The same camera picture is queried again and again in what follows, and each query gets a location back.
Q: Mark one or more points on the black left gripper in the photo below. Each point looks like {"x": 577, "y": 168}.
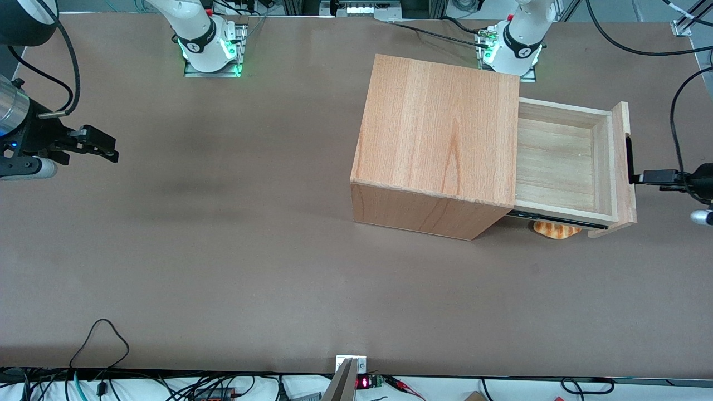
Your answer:
{"x": 703, "y": 183}

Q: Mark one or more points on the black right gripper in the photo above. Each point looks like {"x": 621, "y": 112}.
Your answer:
{"x": 40, "y": 137}

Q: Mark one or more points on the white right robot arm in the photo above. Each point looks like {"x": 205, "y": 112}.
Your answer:
{"x": 200, "y": 39}

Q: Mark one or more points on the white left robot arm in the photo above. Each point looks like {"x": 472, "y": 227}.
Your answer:
{"x": 521, "y": 33}

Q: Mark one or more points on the black metal drawer slide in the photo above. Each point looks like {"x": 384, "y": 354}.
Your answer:
{"x": 579, "y": 223}

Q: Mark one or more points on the wooden drawer cabinet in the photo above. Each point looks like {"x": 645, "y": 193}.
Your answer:
{"x": 434, "y": 128}

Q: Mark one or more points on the toy bread roll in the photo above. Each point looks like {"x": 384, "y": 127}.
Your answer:
{"x": 554, "y": 231}

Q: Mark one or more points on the brown cardboard piece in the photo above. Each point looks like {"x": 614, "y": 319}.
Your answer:
{"x": 474, "y": 397}

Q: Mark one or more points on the lit control box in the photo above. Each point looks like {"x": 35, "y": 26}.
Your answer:
{"x": 362, "y": 8}

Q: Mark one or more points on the red and black clip leads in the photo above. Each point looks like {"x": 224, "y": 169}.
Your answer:
{"x": 401, "y": 383}

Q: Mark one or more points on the red digit display module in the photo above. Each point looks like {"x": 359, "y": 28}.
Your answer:
{"x": 363, "y": 382}

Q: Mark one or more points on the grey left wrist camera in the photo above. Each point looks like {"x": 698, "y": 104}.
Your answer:
{"x": 703, "y": 218}

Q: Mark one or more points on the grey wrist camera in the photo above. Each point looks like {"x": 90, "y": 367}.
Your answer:
{"x": 703, "y": 218}
{"x": 28, "y": 169}

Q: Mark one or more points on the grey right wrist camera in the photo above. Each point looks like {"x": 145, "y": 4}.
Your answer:
{"x": 28, "y": 169}

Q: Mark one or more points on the aluminium frame profile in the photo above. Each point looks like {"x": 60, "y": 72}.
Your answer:
{"x": 688, "y": 25}

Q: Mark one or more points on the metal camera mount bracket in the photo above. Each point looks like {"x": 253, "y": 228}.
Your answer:
{"x": 342, "y": 384}

